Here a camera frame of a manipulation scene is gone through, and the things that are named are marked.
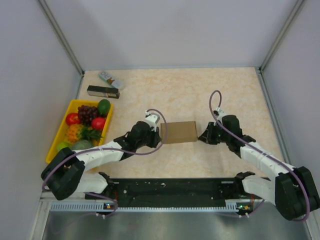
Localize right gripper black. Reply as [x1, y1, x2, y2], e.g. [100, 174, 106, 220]
[197, 121, 230, 145]

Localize brown cardboard paper box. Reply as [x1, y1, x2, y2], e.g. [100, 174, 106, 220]
[160, 121, 198, 144]

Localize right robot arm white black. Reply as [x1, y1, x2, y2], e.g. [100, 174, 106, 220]
[198, 114, 320, 221]

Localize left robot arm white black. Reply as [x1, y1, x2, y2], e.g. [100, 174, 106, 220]
[41, 120, 161, 201]

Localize teal white snack box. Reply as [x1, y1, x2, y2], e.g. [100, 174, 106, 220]
[98, 71, 125, 90]

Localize black rectangular box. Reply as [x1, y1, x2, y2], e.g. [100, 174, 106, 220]
[87, 85, 120, 99]

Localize red toy tomato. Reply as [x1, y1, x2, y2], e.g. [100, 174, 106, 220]
[91, 117, 106, 131]

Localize green toy lime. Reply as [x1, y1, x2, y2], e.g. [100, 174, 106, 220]
[97, 99, 111, 115]

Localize green toy melon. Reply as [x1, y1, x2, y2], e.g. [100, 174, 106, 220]
[70, 139, 94, 151]

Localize purple toy grapes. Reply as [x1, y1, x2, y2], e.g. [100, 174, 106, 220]
[77, 105, 100, 126]

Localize orange toy pineapple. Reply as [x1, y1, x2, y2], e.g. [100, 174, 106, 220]
[65, 124, 102, 144]

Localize red toy apple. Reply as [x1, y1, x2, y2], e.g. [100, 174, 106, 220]
[65, 112, 81, 126]

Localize yellow plastic tray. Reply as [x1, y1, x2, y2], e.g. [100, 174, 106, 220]
[45, 99, 114, 164]

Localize green toy pear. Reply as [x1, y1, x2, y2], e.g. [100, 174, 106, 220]
[56, 141, 71, 152]

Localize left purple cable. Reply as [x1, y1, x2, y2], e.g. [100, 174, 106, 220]
[41, 108, 168, 218]

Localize purple cable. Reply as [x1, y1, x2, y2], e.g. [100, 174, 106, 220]
[41, 108, 168, 218]
[209, 89, 312, 223]

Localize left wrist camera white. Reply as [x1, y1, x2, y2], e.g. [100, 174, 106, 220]
[144, 111, 160, 132]

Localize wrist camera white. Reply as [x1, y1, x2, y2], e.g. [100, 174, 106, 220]
[144, 111, 160, 132]
[213, 107, 226, 119]

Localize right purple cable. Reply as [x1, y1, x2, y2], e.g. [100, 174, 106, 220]
[209, 89, 312, 223]

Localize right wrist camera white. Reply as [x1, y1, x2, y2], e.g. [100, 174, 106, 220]
[213, 107, 226, 119]

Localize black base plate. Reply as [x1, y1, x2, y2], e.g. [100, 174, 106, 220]
[84, 177, 263, 208]

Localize grey cable duct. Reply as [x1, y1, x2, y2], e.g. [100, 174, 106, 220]
[50, 201, 252, 213]

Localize right frame post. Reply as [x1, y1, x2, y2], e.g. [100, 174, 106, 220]
[258, 0, 307, 74]

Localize frame post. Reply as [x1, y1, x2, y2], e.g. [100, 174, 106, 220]
[258, 0, 307, 74]
[36, 0, 85, 77]

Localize left frame post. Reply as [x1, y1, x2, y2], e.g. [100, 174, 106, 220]
[36, 0, 85, 77]

